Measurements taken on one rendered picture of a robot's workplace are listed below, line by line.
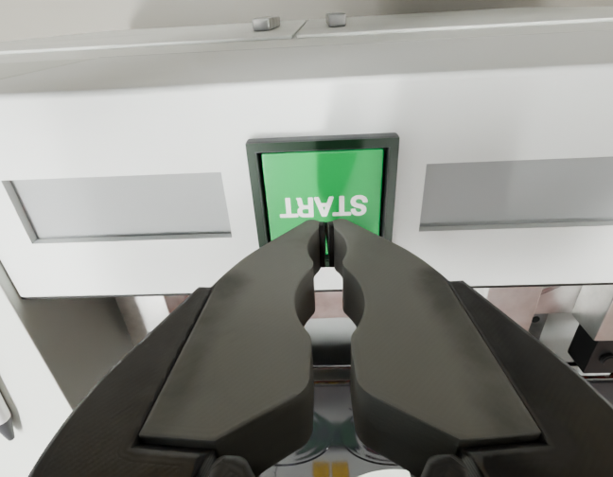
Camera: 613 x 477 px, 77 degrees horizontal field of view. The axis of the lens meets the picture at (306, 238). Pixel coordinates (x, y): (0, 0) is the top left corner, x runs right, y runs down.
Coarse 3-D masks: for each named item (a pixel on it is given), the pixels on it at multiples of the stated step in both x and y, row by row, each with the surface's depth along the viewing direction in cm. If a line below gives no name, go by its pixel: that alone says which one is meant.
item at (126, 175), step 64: (128, 64) 21; (192, 64) 19; (256, 64) 18; (320, 64) 16; (384, 64) 15; (448, 64) 15; (512, 64) 14; (576, 64) 13; (0, 128) 14; (64, 128) 14; (128, 128) 14; (192, 128) 14; (256, 128) 14; (320, 128) 14; (384, 128) 14; (448, 128) 14; (512, 128) 14; (576, 128) 14; (0, 192) 16; (64, 192) 16; (128, 192) 16; (192, 192) 16; (448, 192) 16; (512, 192) 16; (576, 192) 16; (0, 256) 17; (64, 256) 17; (128, 256) 17; (192, 256) 17; (448, 256) 17; (512, 256) 17; (576, 256) 17
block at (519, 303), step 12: (480, 288) 26; (492, 288) 24; (504, 288) 24; (516, 288) 24; (528, 288) 24; (540, 288) 24; (492, 300) 25; (504, 300) 25; (516, 300) 25; (528, 300) 25; (504, 312) 25; (516, 312) 25; (528, 312) 25; (528, 324) 26
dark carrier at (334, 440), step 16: (320, 384) 31; (336, 384) 31; (592, 384) 30; (608, 384) 30; (320, 400) 31; (336, 400) 31; (608, 400) 31; (320, 416) 33; (336, 416) 33; (352, 416) 33; (320, 432) 34; (336, 432) 34; (352, 432) 34; (304, 448) 35; (320, 448) 35; (336, 448) 35; (352, 448) 35; (368, 448) 35; (288, 464) 37; (304, 464) 36; (320, 464) 36; (336, 464) 36; (352, 464) 36; (368, 464) 36; (384, 464) 36
